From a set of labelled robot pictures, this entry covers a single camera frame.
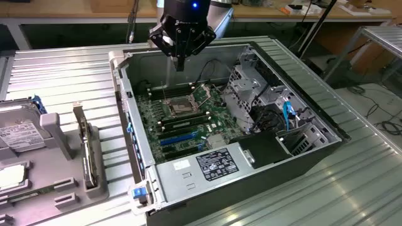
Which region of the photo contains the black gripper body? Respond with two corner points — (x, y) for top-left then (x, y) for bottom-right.
(159, 0), (211, 32)

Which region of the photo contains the black Nvidia graphics card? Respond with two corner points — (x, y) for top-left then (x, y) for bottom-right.
(73, 101), (102, 189)

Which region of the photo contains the metal socket cover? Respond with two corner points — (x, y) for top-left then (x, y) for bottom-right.
(190, 84), (215, 111)

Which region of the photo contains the silver perforated disk bay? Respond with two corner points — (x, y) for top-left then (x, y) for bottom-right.
(225, 63), (284, 135)

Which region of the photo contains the CPU socket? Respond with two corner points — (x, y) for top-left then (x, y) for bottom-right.
(166, 95), (202, 118)

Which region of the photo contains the wooden desk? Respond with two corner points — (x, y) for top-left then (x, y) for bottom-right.
(0, 0), (397, 50)

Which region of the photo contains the black slanted pole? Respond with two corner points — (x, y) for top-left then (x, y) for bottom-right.
(297, 0), (340, 59)

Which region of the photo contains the green motherboard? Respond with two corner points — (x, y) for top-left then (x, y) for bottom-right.
(135, 82), (243, 165)

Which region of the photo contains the brown wooden cabinet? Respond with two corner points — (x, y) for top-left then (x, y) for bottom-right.
(314, 22), (397, 73)

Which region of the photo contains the small silver chipset heatsink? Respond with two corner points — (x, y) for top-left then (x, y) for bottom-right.
(207, 135), (227, 148)

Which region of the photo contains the long blue expansion slot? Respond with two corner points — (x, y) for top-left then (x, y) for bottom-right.
(159, 133), (197, 146)

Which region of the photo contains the white flat item on desk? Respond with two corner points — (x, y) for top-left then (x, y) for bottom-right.
(338, 0), (373, 16)

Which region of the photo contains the black plastic shroud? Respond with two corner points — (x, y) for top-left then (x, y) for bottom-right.
(237, 130), (296, 169)

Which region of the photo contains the silver slotted disk bay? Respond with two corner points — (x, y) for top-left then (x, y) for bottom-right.
(276, 122), (330, 157)

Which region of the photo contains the silver hard disk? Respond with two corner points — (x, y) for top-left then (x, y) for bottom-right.
(0, 100), (51, 153)

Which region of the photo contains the silver power supply with label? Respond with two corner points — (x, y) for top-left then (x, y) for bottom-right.
(155, 141), (256, 203)

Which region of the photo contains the open black PC case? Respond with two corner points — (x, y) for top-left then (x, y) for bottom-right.
(109, 41), (352, 226)

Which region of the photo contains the blue case latch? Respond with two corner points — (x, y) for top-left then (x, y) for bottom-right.
(131, 187), (149, 200)

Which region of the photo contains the grey plastic parts rack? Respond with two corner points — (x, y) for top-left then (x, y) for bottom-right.
(0, 112), (111, 226)

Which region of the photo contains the silver CPU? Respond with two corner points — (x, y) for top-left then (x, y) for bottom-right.
(0, 164), (28, 191)

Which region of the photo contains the green RAM stick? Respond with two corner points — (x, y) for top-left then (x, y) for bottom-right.
(0, 185), (58, 203)

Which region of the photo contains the grey hanging cable with plug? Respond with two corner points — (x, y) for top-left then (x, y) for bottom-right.
(127, 0), (141, 44)

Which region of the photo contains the black looped wire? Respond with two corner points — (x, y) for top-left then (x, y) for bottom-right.
(199, 59), (233, 85)

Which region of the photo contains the blue flat wire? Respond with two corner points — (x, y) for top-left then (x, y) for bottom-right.
(282, 101), (298, 131)

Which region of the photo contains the metal slat frame table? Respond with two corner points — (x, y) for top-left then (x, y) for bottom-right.
(324, 25), (402, 83)

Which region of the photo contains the black cable bundle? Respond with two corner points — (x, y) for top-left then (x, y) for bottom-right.
(349, 84), (402, 136)

